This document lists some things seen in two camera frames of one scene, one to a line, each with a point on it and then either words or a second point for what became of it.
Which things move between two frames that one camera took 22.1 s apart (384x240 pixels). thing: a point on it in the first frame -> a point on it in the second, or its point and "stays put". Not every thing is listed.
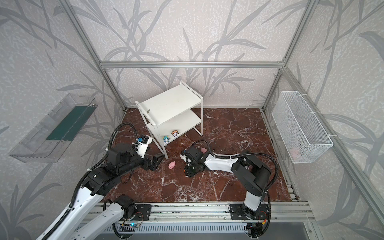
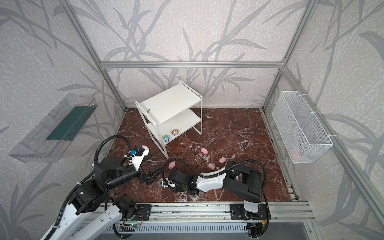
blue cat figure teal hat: [166, 139] stays put
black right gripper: [190, 169] -> [167, 178]
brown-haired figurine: [175, 133] stays put
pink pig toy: [171, 165] stays put
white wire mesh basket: [305, 140] stays put
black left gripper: [150, 162] -> [144, 176]
